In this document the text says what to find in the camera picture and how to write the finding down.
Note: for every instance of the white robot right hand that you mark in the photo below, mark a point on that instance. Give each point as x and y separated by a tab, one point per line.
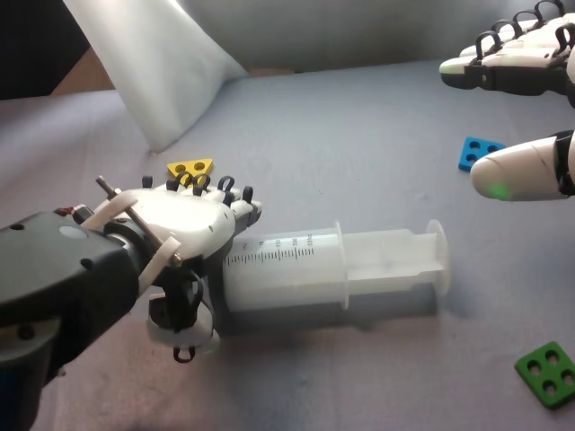
516	175

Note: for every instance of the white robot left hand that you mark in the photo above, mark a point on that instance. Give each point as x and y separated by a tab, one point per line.
179	215

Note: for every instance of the large clear plastic syringe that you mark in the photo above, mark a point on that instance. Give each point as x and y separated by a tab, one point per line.
292	278

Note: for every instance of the yellow three-hole triangle block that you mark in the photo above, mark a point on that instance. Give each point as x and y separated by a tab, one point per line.
191	167

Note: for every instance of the blue four-hole square block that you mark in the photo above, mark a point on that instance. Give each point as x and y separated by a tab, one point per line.
467	157

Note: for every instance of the white foam sheet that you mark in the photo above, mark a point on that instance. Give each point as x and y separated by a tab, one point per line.
153	67

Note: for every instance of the brown cardboard piece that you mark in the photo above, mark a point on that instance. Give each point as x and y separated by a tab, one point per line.
85	76

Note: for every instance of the green four-hole square block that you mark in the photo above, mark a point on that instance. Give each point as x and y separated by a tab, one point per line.
550	377

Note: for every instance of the grey table cloth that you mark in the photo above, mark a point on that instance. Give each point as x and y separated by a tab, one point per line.
337	368

